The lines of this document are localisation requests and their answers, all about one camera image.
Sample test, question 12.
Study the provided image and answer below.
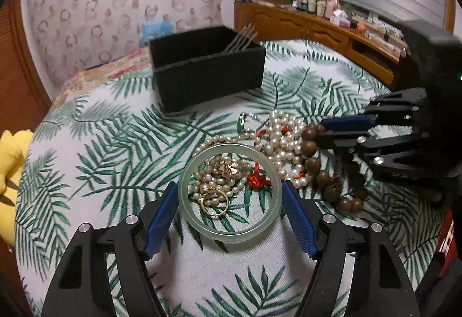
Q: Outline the row of toiletry bottles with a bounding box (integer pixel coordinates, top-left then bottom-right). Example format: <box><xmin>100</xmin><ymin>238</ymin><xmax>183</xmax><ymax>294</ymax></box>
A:
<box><xmin>296</xmin><ymin>0</ymin><xmax>327</xmax><ymax>16</ymax></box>

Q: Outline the green leaf print cloth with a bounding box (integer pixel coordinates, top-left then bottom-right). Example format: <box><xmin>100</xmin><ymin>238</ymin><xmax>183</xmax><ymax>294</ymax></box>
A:
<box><xmin>14</xmin><ymin>39</ymin><xmax>444</xmax><ymax>317</ymax></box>

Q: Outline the red knot charm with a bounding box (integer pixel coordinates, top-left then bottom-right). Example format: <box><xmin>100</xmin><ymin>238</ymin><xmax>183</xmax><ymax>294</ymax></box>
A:
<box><xmin>247</xmin><ymin>162</ymin><xmax>271</xmax><ymax>191</ymax></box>

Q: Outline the circle patterned curtain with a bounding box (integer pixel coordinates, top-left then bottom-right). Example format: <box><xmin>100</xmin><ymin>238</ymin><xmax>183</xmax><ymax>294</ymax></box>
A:
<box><xmin>20</xmin><ymin>0</ymin><xmax>232</xmax><ymax>90</ymax></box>

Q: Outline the yellow plush toy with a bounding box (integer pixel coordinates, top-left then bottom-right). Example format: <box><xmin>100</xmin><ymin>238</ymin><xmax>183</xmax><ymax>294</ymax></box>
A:
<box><xmin>0</xmin><ymin>129</ymin><xmax>35</xmax><ymax>243</ymax></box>

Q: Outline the blue plastic bag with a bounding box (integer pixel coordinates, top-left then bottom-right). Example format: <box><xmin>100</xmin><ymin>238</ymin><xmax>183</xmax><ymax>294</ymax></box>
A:
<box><xmin>139</xmin><ymin>12</ymin><xmax>176</xmax><ymax>44</ymax></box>

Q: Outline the wooden cabinet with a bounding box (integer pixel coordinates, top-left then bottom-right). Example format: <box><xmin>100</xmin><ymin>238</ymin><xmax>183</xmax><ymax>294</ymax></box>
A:
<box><xmin>234</xmin><ymin>1</ymin><xmax>412</xmax><ymax>89</ymax></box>

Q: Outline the pink tissue box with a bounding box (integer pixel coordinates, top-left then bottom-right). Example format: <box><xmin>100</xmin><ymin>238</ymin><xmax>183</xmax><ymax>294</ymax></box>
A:
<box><xmin>332</xmin><ymin>9</ymin><xmax>351</xmax><ymax>27</ymax></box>

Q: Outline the small pearl necklace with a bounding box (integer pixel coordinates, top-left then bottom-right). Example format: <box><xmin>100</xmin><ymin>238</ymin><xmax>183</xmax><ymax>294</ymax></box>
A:
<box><xmin>193</xmin><ymin>133</ymin><xmax>257</xmax><ymax>204</ymax></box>

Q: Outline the floral blanket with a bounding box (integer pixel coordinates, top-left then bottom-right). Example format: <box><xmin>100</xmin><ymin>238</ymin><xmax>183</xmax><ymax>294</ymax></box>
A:
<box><xmin>59</xmin><ymin>46</ymin><xmax>156</xmax><ymax>94</ymax></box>

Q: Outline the pale green jade bangle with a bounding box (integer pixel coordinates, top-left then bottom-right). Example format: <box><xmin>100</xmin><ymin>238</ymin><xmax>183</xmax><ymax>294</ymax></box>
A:
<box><xmin>178</xmin><ymin>143</ymin><xmax>283</xmax><ymax>242</ymax></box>

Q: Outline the brown wooden bead bracelet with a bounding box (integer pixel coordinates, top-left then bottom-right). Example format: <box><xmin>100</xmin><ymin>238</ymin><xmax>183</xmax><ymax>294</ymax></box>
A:
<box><xmin>301</xmin><ymin>123</ymin><xmax>370</xmax><ymax>215</ymax></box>

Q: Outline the dark red garment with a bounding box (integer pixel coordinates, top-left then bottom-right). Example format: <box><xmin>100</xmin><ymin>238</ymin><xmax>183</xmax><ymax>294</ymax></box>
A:
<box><xmin>441</xmin><ymin>211</ymin><xmax>456</xmax><ymax>258</ymax></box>

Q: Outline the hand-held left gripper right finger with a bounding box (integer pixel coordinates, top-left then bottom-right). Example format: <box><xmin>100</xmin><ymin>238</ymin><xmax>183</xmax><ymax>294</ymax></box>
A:
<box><xmin>282</xmin><ymin>180</ymin><xmax>421</xmax><ymax>317</ymax></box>

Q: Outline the large pearl necklace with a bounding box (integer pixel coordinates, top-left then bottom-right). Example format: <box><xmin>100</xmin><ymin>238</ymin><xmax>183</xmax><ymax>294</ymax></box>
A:
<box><xmin>253</xmin><ymin>110</ymin><xmax>314</xmax><ymax>191</ymax></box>

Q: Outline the black felt box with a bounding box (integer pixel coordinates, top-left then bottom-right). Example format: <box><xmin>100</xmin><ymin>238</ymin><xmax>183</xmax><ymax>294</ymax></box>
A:
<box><xmin>149</xmin><ymin>26</ymin><xmax>267</xmax><ymax>114</ymax></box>

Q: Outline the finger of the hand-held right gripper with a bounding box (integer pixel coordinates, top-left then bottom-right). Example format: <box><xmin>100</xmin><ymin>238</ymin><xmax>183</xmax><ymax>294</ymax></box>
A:
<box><xmin>319</xmin><ymin>88</ymin><xmax>428</xmax><ymax>139</ymax></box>
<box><xmin>316</xmin><ymin>130</ymin><xmax>448</xmax><ymax>191</ymax></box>

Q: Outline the green pendant silver chain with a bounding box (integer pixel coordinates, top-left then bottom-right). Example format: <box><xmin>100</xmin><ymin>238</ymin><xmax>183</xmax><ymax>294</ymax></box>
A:
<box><xmin>236</xmin><ymin>112</ymin><xmax>269</xmax><ymax>134</ymax></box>

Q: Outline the gold ring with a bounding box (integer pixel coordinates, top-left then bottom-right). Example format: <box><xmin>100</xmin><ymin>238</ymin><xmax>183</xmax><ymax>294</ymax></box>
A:
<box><xmin>200</xmin><ymin>189</ymin><xmax>230</xmax><ymax>217</ymax></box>

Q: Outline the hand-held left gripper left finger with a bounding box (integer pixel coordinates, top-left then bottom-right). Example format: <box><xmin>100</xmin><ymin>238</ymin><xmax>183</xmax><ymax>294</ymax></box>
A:
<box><xmin>41</xmin><ymin>182</ymin><xmax>181</xmax><ymax>317</ymax></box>

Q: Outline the rose gold flower pendant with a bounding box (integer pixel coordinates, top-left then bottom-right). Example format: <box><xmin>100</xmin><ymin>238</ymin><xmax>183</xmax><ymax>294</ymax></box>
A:
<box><xmin>220</xmin><ymin>158</ymin><xmax>241</xmax><ymax>177</ymax></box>

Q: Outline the red bead strand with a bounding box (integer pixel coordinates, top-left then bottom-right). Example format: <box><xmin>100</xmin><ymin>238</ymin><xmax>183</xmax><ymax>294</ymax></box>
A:
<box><xmin>254</xmin><ymin>126</ymin><xmax>289</xmax><ymax>139</ymax></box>

